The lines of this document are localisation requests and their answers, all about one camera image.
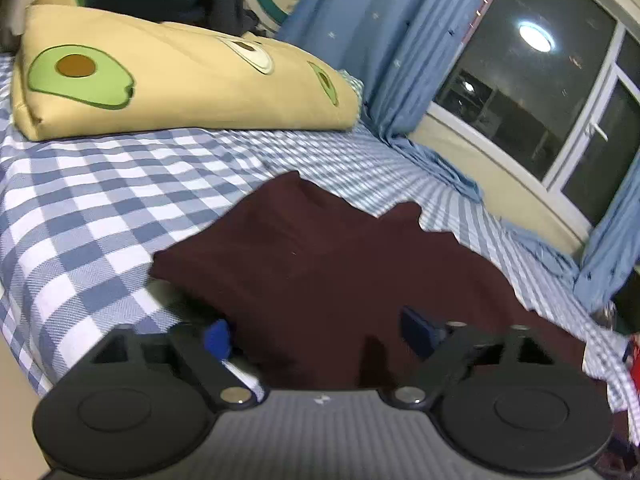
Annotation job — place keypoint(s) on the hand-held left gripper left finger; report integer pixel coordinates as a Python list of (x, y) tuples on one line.
[(217, 339)]

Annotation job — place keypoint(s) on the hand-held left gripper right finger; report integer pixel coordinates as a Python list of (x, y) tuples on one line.
[(417, 332)]

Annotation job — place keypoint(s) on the maroon printed sweatshirt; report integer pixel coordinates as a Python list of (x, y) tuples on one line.
[(325, 270)]

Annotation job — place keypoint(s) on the blue checked bed sheet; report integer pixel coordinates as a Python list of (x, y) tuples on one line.
[(100, 210)]

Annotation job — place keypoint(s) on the blue star curtain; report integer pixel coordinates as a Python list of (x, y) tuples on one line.
[(380, 35), (610, 250)]

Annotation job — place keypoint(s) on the red bag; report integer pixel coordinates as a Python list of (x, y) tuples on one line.
[(634, 365)]

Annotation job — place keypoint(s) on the small checked pillow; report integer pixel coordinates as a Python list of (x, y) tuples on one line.
[(353, 84)]

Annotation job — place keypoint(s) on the yellow avocado print quilt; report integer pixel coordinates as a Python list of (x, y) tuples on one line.
[(175, 85)]

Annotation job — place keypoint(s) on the white framed window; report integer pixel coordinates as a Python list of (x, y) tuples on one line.
[(525, 85)]

